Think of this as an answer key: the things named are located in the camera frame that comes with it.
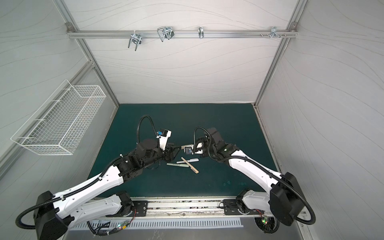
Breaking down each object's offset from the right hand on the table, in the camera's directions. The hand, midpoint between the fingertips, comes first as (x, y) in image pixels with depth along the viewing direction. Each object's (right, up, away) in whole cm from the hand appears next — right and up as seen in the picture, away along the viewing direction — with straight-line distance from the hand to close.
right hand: (197, 136), depth 81 cm
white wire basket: (-65, +7, -13) cm, 67 cm away
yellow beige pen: (-3, -19, +6) cm, 20 cm away
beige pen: (-7, -4, -9) cm, 12 cm away
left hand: (-9, -3, -8) cm, 12 cm away
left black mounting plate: (-29, -36, -7) cm, 47 cm away
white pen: (-5, -16, +7) cm, 18 cm away
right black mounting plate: (+16, -35, -8) cm, 39 cm away
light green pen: (-8, -19, +7) cm, 21 cm away
